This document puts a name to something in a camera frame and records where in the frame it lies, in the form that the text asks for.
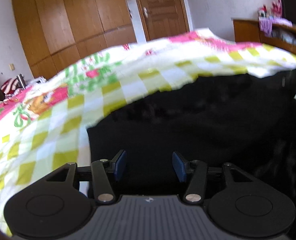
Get wooden door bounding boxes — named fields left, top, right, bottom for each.
left=136, top=0, right=189, bottom=41

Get black sweater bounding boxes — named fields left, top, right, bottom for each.
left=86, top=63, right=296, bottom=201

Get wooden side cabinet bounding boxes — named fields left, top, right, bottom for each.
left=232, top=18, right=296, bottom=55

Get checkered bed quilt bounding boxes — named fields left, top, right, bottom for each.
left=0, top=28, right=296, bottom=235

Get metal flask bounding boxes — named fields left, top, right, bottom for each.
left=17, top=74, right=26, bottom=89

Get red white striped cloth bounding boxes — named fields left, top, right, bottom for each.
left=1, top=77, right=19, bottom=95

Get purple cloth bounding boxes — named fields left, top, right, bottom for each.
left=258, top=17, right=273, bottom=37

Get wooden wardrobe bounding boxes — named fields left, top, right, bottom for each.
left=12, top=0, right=136, bottom=79

